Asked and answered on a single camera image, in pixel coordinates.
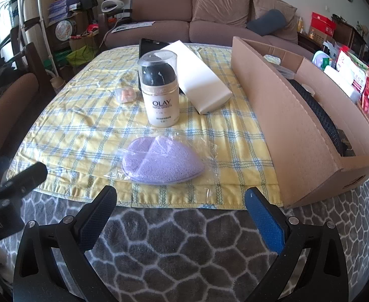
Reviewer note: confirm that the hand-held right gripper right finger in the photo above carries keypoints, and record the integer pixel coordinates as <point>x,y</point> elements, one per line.
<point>264,226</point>

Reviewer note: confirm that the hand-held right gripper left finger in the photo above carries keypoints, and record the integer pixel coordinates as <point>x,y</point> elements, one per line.
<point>96,223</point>

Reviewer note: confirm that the purple sponge pads pack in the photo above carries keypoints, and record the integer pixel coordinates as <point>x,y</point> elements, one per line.
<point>162,160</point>

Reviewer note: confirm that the cardboard box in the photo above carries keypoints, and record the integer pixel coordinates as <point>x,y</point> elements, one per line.
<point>266,116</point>

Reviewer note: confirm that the Olay lotion bottle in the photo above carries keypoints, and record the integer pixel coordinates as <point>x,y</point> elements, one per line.
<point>161,107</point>

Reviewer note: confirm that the long white box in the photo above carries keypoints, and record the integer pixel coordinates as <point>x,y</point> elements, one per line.
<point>200,81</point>

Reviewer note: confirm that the black printed phone case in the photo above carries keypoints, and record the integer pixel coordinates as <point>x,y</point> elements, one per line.
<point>150,45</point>

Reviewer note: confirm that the wooden chair with brown cushion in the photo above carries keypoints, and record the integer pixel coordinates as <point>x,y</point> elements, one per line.
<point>5,107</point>

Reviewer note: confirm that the yellow plaid cloth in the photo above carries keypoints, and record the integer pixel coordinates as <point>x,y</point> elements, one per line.
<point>77,122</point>

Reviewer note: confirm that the grey patterned blanket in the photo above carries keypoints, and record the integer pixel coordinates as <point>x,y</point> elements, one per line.
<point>178,242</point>

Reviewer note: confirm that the small clear pink earplug case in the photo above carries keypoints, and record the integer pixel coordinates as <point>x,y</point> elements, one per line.
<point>126,96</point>

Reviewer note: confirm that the green bag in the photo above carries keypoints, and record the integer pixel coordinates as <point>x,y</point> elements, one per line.
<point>80,56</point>

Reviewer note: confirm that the white pole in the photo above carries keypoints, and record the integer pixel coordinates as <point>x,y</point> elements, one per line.
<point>47,37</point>

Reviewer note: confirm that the round printed tin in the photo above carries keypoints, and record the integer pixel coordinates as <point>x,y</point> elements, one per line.
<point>65,30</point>

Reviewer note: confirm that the potted plant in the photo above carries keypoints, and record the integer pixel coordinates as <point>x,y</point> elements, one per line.
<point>13,4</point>

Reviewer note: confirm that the stack of purple boxes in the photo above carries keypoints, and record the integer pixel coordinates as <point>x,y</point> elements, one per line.
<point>63,8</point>

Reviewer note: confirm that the white plastic container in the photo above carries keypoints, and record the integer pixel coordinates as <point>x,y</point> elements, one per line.
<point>319,59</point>

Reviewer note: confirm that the papers on sofa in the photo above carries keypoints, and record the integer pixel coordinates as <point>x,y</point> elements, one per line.
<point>131,26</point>

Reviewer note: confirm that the pile of snack packets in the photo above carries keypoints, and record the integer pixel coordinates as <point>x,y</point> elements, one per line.
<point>357,72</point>

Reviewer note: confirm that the brown sofa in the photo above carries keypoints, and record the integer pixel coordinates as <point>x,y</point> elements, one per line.
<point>159,34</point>

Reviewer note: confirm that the blue-grey pillow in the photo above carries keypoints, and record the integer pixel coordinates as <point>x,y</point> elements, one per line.
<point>266,22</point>

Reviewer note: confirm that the red box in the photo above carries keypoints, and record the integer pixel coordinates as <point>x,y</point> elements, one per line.
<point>323,25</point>

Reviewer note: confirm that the brown sofa cushion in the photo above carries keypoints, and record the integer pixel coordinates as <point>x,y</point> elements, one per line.
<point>266,4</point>
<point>222,3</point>

